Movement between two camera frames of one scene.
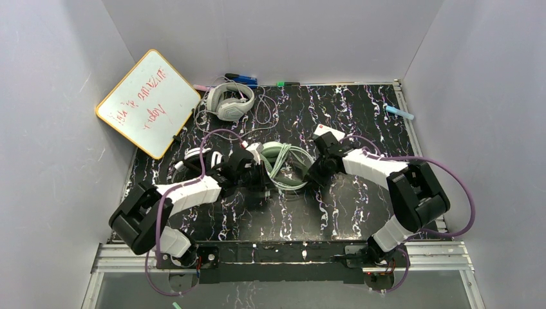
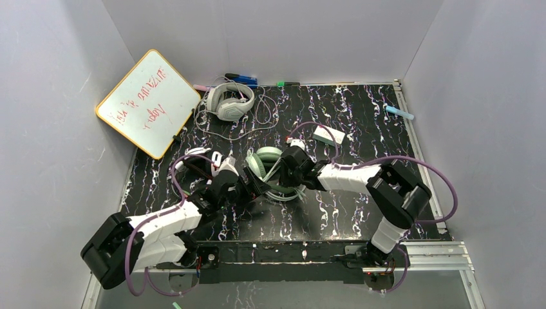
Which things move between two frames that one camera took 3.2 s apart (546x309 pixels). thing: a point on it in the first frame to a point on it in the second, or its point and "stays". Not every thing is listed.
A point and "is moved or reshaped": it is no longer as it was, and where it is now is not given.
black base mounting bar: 279,261 stays
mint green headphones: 288,165 is moved or reshaped
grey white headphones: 230,101 stays
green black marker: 288,84 stays
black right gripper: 316,170 to 288,169
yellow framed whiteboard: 151,105 stays
